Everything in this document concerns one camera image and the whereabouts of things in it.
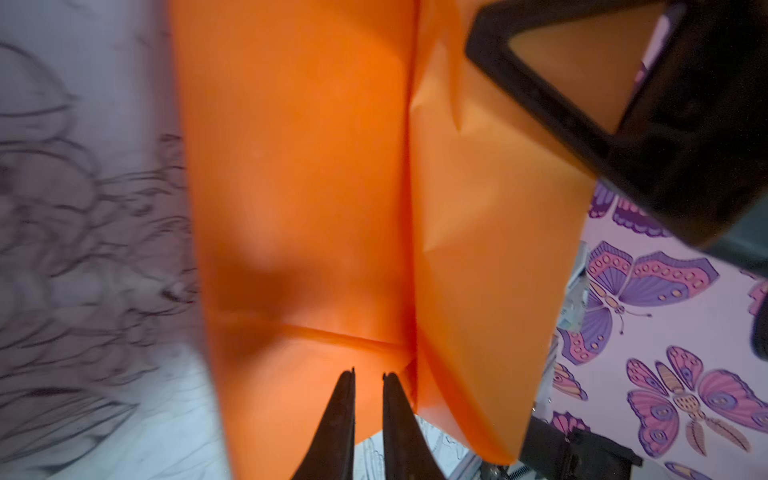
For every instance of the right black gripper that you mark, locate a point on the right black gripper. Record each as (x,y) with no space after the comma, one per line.
(566,452)

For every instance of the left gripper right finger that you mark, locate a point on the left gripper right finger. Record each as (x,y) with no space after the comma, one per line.
(406,452)

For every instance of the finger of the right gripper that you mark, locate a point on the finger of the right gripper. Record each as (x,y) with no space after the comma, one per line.
(691,147)

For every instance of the orange wrapping paper sheet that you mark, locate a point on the orange wrapping paper sheet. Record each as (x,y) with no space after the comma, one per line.
(364,198)

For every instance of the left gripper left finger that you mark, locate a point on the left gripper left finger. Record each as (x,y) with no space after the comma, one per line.
(331,453)

